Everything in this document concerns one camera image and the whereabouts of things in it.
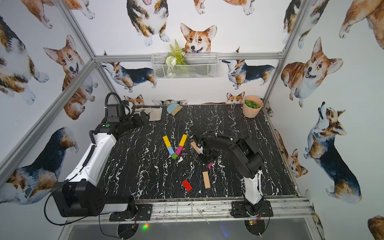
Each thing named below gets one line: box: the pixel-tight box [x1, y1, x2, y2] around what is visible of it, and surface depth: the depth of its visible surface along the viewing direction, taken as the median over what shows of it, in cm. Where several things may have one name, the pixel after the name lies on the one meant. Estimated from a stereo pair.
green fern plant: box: [165, 39, 187, 67], surface depth 83 cm
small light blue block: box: [167, 146, 175, 156], surface depth 97 cm
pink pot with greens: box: [243, 95, 264, 119], surface depth 109 cm
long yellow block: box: [179, 134, 188, 147], surface depth 102 cm
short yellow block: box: [162, 135, 172, 148], surface depth 102 cm
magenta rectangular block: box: [175, 145, 184, 156], surface depth 97 cm
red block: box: [182, 179, 193, 192], surface depth 83 cm
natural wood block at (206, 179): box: [202, 171, 211, 189], surface depth 85 cm
